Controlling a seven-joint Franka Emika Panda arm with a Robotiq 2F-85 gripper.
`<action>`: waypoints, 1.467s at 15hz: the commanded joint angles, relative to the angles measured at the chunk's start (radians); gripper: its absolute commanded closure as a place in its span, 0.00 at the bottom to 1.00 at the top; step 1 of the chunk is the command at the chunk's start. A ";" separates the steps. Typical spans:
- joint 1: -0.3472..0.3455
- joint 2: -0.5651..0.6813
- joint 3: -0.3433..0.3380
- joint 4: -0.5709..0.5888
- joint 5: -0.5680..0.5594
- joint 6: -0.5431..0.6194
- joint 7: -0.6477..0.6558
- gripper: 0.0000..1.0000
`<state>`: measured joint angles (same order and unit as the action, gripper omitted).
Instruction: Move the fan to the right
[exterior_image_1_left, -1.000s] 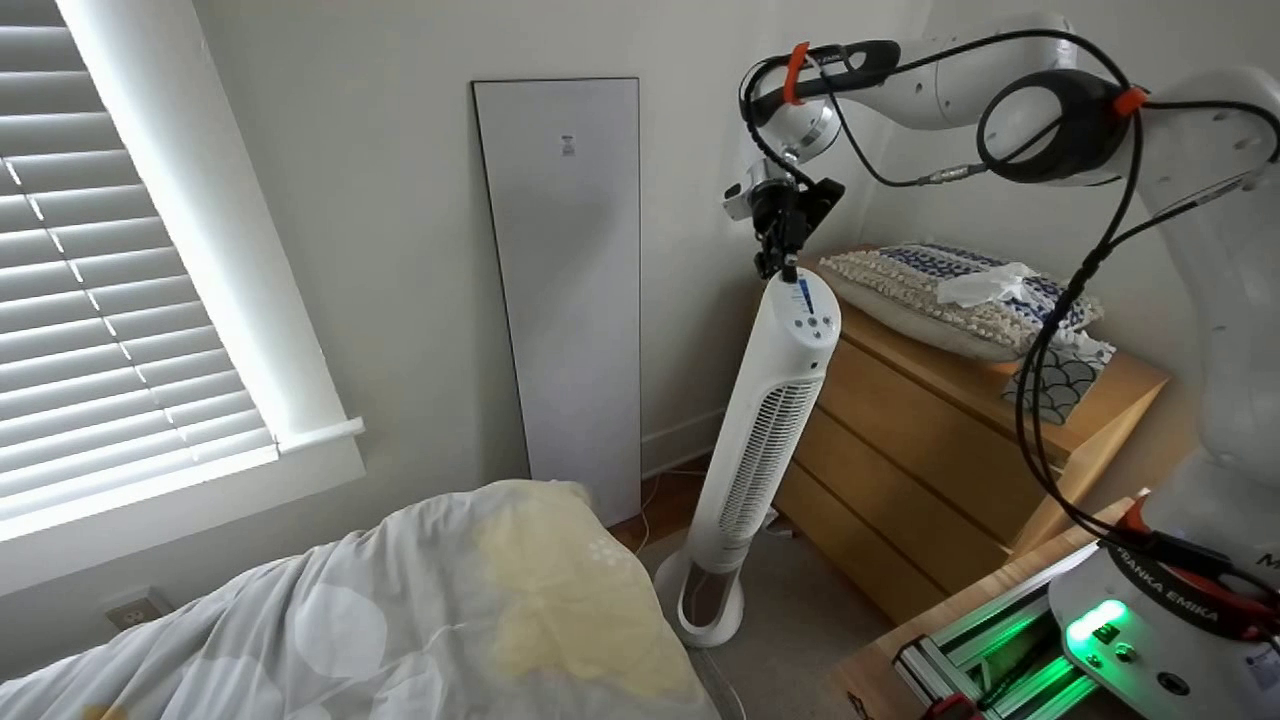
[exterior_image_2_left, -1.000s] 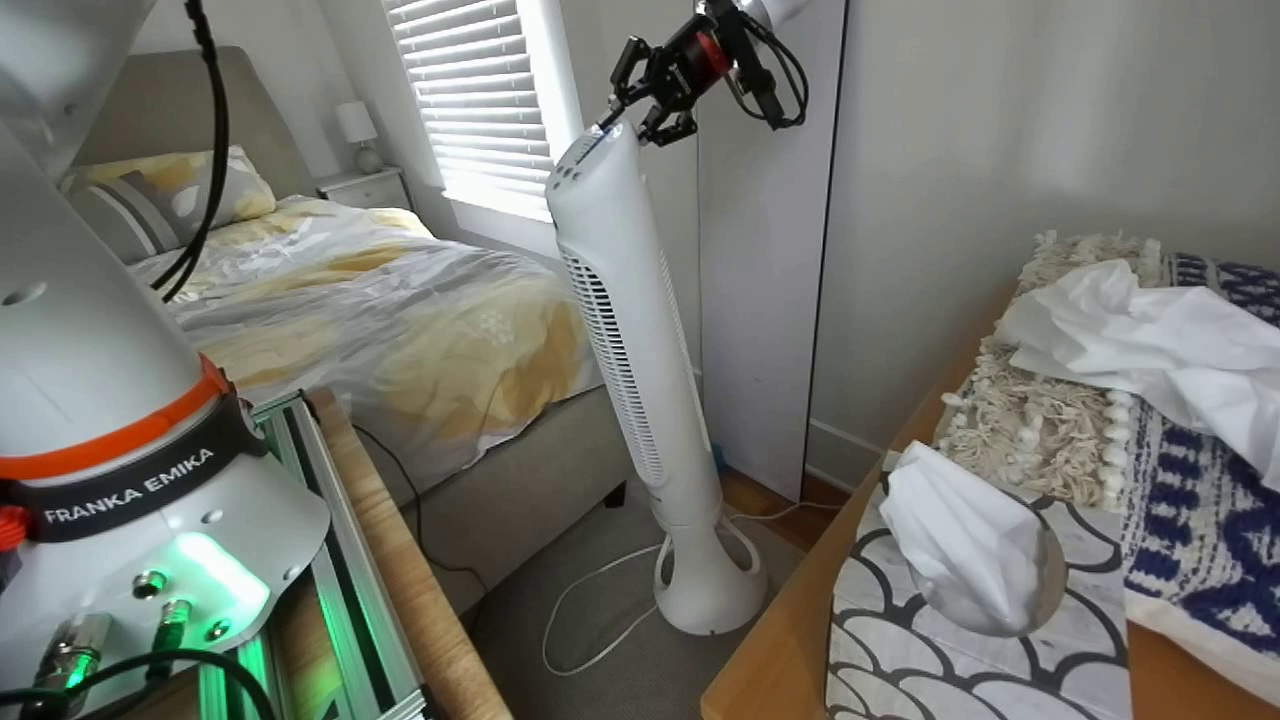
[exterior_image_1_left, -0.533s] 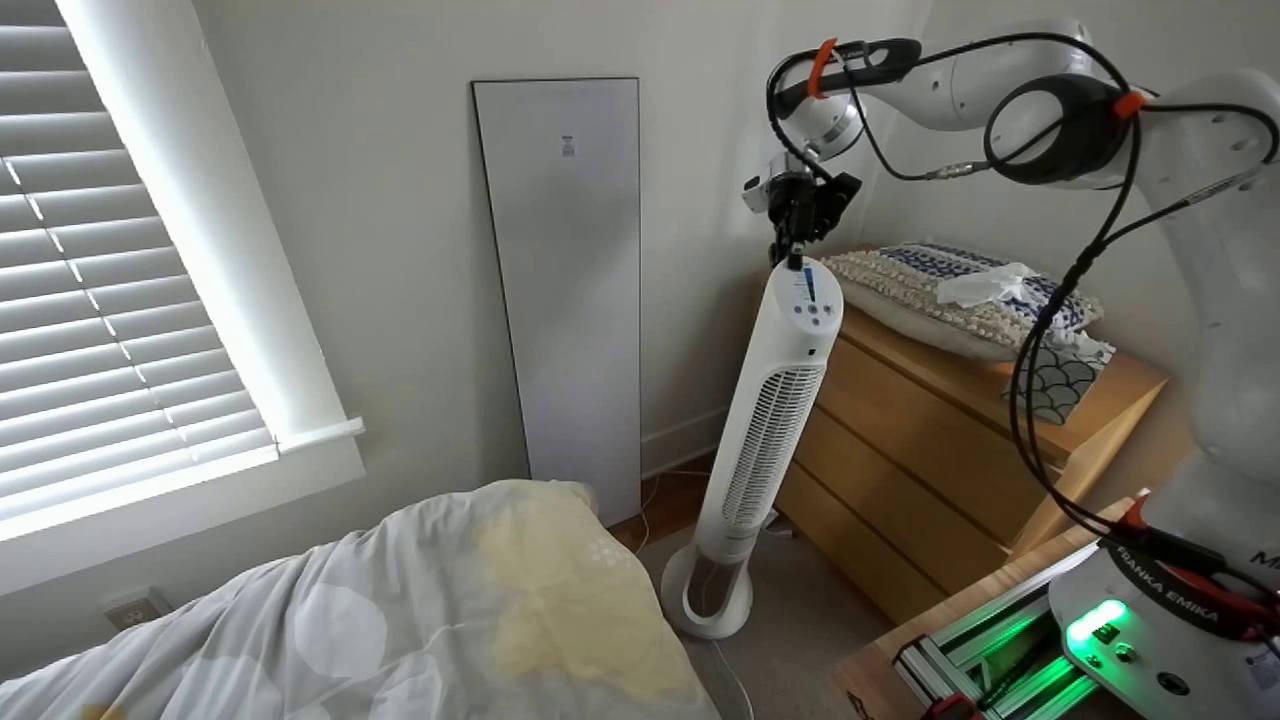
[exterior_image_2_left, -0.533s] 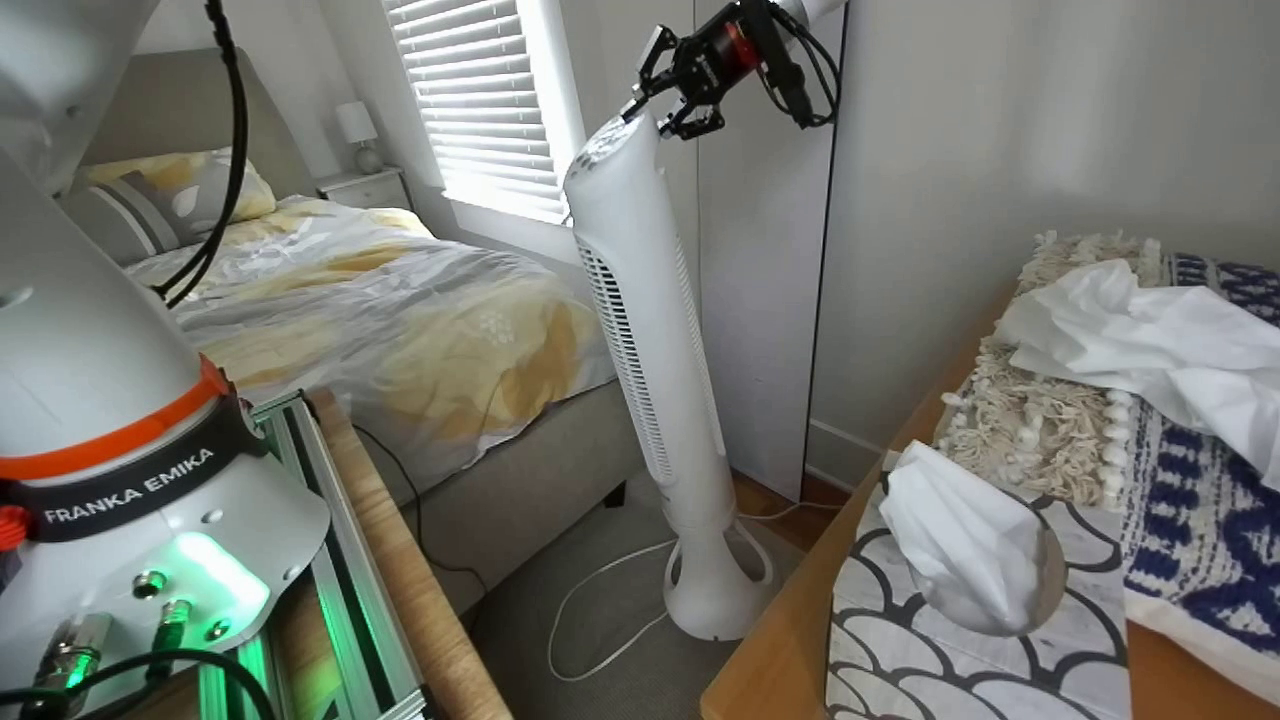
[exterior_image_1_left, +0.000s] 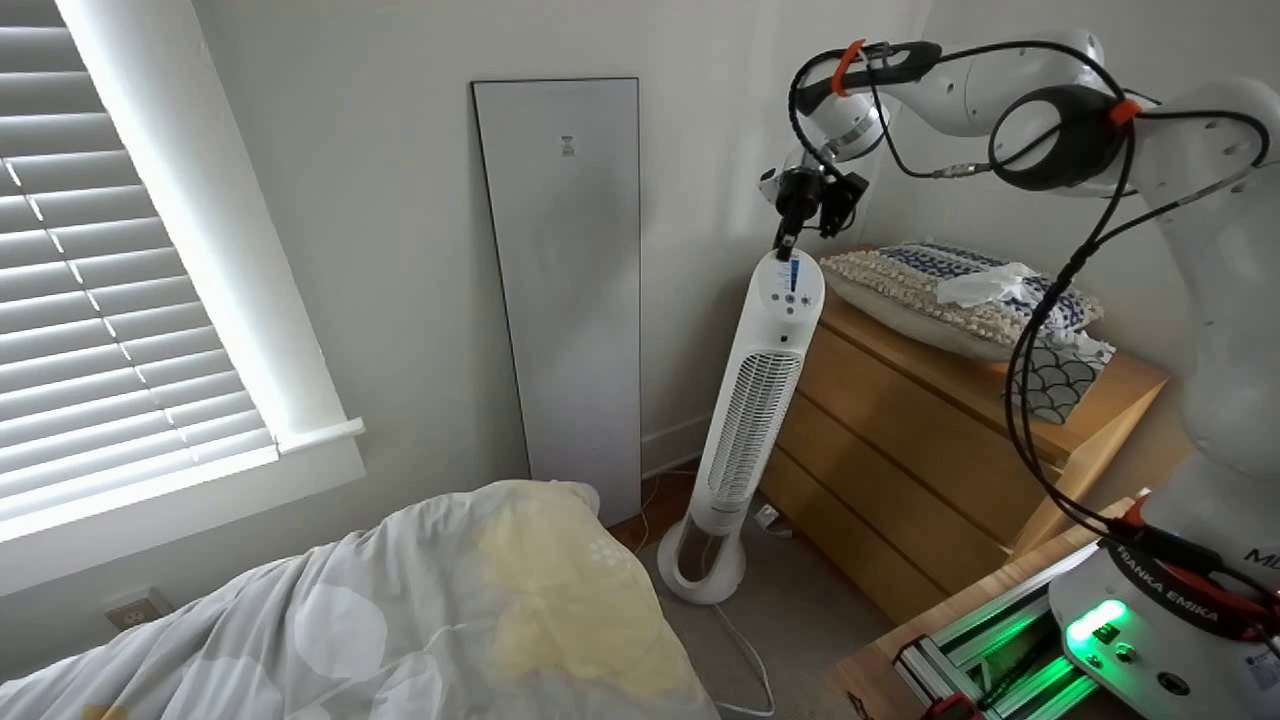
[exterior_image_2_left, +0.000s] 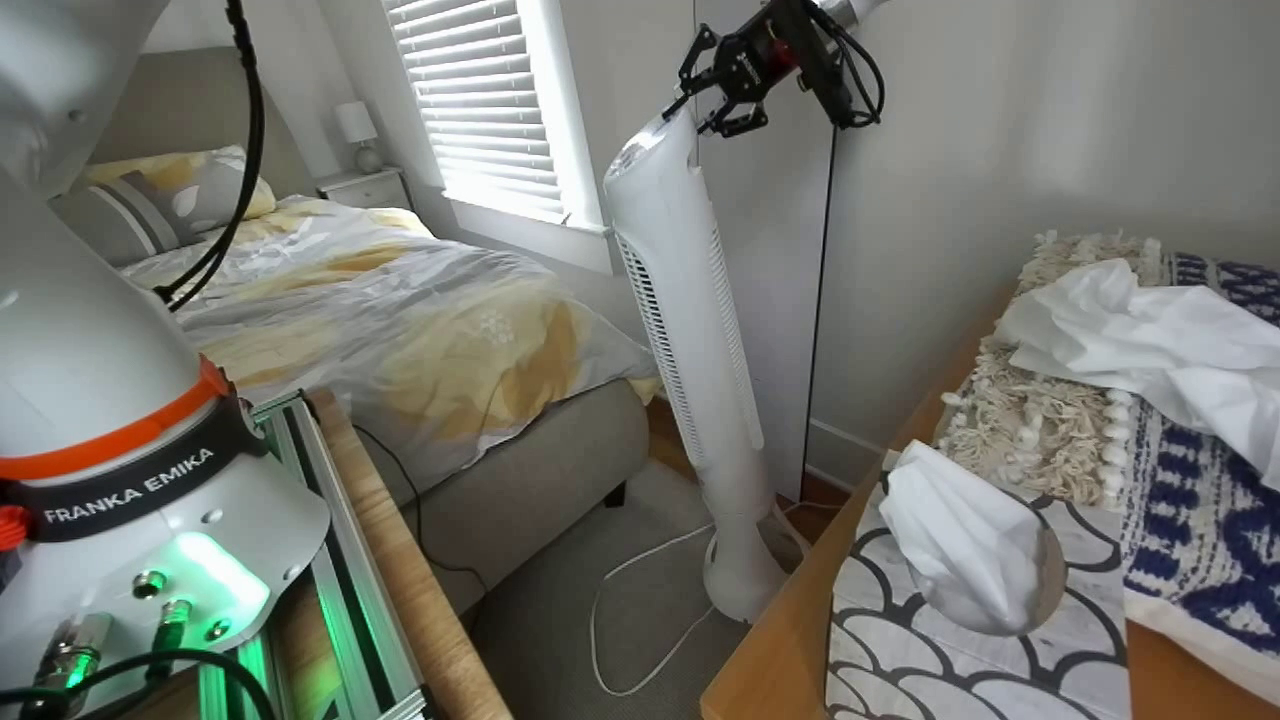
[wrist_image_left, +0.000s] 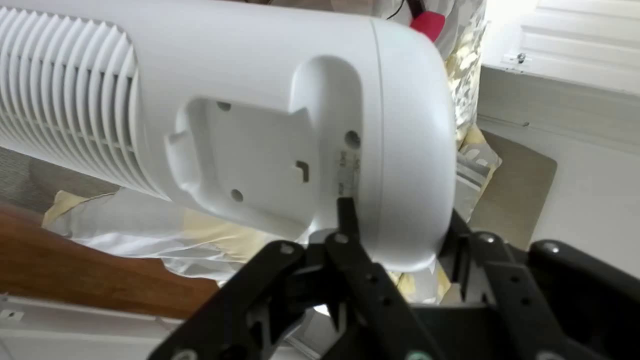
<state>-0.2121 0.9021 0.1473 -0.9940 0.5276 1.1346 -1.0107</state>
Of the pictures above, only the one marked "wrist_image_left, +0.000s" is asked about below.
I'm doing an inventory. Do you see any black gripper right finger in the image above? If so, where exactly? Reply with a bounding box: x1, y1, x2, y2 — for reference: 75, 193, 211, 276
442, 209, 640, 360

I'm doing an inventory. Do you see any grey white comforter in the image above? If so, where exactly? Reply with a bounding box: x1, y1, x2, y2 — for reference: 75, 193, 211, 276
39, 0, 503, 286

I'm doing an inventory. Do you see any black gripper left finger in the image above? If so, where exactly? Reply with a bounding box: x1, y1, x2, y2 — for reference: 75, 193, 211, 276
147, 196, 447, 360

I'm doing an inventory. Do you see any red round object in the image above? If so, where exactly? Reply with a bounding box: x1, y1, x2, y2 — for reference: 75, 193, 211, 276
405, 0, 449, 44

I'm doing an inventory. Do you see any white tower fan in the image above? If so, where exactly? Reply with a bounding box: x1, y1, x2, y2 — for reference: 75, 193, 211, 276
0, 0, 460, 276

